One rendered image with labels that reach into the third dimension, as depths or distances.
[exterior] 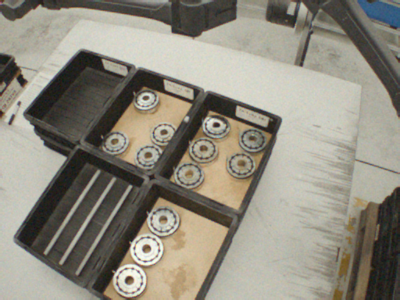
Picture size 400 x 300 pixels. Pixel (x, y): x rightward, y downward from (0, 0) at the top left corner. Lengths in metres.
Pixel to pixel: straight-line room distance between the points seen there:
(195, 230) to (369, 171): 1.52
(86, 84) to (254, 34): 1.80
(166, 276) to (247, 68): 1.05
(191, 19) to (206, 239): 0.68
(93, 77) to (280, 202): 0.93
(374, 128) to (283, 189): 1.39
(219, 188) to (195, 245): 0.21
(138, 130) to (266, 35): 1.91
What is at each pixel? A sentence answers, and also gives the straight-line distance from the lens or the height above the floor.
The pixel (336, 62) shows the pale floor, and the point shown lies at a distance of 2.94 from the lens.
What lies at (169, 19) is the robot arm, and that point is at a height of 1.44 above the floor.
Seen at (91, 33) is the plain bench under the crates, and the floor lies 0.70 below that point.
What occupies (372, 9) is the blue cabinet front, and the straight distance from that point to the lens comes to 2.97.
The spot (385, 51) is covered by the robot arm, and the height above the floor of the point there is 1.47.
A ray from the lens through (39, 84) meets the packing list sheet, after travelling 1.83.
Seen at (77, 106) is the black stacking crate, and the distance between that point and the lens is 1.46.
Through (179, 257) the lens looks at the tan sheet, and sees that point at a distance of 1.10.
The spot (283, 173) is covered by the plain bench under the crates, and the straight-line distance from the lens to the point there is 1.38.
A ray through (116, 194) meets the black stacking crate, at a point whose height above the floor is 0.83.
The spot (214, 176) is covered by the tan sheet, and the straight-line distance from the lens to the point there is 1.19.
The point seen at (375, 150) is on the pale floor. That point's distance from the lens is 2.50.
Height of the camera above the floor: 1.90
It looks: 59 degrees down
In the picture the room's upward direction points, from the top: 2 degrees counter-clockwise
